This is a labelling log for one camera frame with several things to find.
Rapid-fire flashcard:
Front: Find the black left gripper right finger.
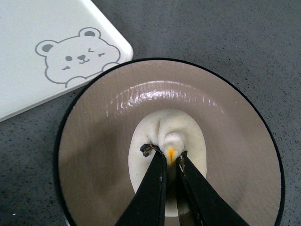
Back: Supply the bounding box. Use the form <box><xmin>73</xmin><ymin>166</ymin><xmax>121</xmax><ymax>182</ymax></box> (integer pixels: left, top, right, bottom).
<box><xmin>176</xmin><ymin>151</ymin><xmax>249</xmax><ymax>226</ymax></box>

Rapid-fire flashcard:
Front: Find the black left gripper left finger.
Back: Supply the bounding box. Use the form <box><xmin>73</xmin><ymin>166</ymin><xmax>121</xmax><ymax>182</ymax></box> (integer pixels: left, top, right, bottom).
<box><xmin>116</xmin><ymin>144</ymin><xmax>167</xmax><ymax>226</ymax></box>

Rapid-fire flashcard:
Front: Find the tan plate with black rim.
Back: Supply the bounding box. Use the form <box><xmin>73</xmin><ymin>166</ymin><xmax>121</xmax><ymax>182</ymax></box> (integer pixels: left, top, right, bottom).
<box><xmin>55</xmin><ymin>58</ymin><xmax>285</xmax><ymax>226</ymax></box>

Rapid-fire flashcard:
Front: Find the white steamed bun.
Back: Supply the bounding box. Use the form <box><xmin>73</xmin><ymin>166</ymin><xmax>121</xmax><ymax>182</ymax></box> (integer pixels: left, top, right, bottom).
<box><xmin>128</xmin><ymin>109</ymin><xmax>207</xmax><ymax>217</ymax></box>

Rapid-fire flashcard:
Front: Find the white rectangular bear tray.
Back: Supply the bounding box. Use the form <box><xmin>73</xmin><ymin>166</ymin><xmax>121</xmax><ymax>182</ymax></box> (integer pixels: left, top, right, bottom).
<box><xmin>0</xmin><ymin>0</ymin><xmax>133</xmax><ymax>121</ymax></box>

